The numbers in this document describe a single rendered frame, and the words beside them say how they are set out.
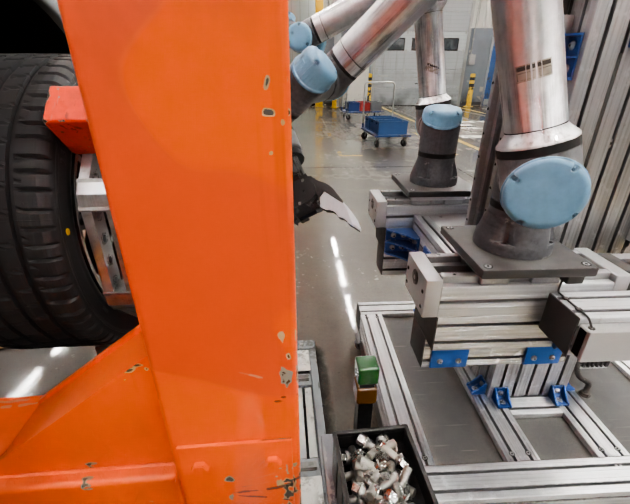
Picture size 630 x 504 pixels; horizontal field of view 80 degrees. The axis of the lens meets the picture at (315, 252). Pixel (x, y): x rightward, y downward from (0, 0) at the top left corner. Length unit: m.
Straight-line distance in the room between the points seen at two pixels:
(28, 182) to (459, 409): 1.21
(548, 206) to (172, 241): 0.53
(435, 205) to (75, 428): 1.07
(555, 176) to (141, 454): 0.68
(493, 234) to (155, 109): 0.66
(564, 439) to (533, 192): 0.89
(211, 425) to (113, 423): 0.13
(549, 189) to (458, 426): 0.82
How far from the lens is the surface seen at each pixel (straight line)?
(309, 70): 0.70
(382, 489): 0.69
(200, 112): 0.32
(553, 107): 0.65
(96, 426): 0.57
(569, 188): 0.65
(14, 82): 0.86
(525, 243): 0.82
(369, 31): 0.80
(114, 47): 0.34
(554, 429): 1.39
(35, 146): 0.76
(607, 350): 0.89
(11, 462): 0.67
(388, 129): 6.43
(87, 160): 0.78
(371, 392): 0.76
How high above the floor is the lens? 1.15
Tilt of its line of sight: 26 degrees down
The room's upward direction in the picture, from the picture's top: straight up
